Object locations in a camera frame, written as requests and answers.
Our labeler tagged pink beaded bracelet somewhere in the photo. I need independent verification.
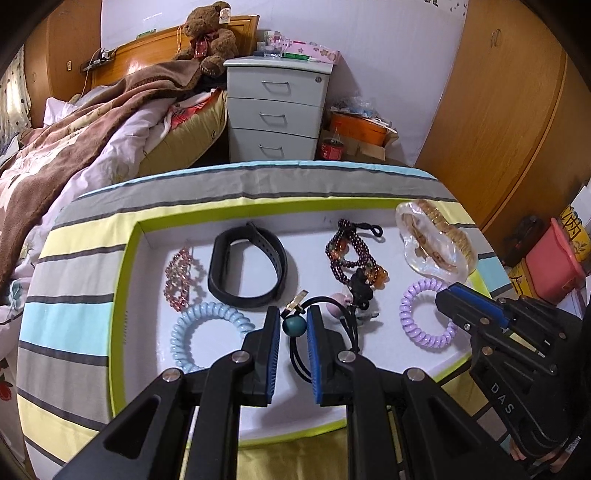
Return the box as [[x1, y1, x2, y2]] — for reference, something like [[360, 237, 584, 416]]
[[163, 246, 206, 312]]

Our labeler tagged pink floral box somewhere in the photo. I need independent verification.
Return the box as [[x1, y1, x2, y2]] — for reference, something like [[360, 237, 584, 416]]
[[281, 40, 341, 65]]

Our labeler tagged black hair tie with charms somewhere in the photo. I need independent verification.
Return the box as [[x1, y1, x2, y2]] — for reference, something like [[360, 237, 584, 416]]
[[280, 289, 362, 385]]

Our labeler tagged brown fleece blanket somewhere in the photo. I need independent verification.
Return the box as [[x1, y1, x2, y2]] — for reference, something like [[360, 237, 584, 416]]
[[1, 60, 202, 285]]

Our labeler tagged black bear charm hair tie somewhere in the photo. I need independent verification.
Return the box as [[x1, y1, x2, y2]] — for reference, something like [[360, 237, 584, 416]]
[[331, 267, 382, 326]]

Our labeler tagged green shallow tray box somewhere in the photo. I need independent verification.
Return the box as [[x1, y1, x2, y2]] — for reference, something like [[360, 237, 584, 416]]
[[108, 197, 493, 447]]

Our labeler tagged black fitness band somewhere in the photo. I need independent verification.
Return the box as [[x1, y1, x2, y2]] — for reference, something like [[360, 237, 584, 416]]
[[207, 222, 288, 310]]

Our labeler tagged grey bedside drawer cabinet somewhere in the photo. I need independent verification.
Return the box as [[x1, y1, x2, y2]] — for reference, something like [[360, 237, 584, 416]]
[[224, 56, 332, 162]]

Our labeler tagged orange storage box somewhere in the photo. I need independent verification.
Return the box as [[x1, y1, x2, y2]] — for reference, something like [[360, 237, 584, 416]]
[[322, 97, 399, 164]]

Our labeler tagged cartoon wall sticker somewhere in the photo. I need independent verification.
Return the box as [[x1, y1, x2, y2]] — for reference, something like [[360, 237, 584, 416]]
[[425, 0, 469, 17]]

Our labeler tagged purple spiral hair tie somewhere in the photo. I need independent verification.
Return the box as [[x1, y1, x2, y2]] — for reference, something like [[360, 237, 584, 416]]
[[399, 277, 459, 349]]

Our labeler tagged person's right hand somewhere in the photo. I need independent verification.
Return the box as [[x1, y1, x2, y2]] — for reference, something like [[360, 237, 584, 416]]
[[509, 438, 580, 473]]

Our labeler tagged pink plastic basket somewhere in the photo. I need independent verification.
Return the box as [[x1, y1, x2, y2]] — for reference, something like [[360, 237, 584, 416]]
[[525, 218, 586, 304]]

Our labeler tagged dark beaded necklace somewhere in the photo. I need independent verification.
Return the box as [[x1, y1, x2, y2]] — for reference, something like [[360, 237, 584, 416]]
[[324, 218, 390, 291]]

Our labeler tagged white floral quilt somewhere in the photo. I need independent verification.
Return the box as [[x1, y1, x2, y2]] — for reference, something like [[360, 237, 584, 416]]
[[0, 85, 230, 416]]

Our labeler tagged light blue spiral hair tie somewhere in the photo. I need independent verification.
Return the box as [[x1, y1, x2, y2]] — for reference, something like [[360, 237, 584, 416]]
[[169, 301, 257, 375]]

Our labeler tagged patterned window curtain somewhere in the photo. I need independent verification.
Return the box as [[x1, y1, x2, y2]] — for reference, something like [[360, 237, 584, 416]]
[[0, 46, 31, 150]]

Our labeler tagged brown teddy bear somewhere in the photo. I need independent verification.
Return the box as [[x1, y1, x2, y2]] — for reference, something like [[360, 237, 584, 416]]
[[173, 1, 238, 77]]

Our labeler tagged wooden bed headboard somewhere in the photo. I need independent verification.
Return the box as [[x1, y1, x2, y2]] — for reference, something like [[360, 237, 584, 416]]
[[90, 15, 259, 88]]

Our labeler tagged wooden corner cabinet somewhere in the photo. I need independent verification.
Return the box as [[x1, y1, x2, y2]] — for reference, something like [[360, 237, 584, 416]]
[[24, 0, 102, 127]]

